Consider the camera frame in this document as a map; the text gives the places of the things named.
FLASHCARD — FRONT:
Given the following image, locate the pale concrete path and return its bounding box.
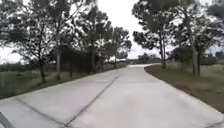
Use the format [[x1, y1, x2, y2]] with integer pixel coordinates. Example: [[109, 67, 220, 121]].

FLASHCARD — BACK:
[[0, 63, 224, 128]]

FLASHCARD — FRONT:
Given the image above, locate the grass strip with bare earth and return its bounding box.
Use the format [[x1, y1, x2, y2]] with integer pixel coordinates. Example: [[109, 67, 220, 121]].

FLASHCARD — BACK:
[[144, 62, 224, 115]]

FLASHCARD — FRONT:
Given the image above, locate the dark hedge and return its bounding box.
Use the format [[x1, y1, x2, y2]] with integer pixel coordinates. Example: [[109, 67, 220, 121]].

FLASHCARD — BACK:
[[60, 46, 105, 73]]

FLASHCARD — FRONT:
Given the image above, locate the green grass strip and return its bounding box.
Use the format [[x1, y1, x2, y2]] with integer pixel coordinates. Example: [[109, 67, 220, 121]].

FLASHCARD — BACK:
[[0, 63, 128, 100]]

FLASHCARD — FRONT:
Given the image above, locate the row of trees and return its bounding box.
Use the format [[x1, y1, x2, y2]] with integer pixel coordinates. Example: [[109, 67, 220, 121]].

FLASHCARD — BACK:
[[0, 0, 133, 84], [131, 0, 224, 77]]

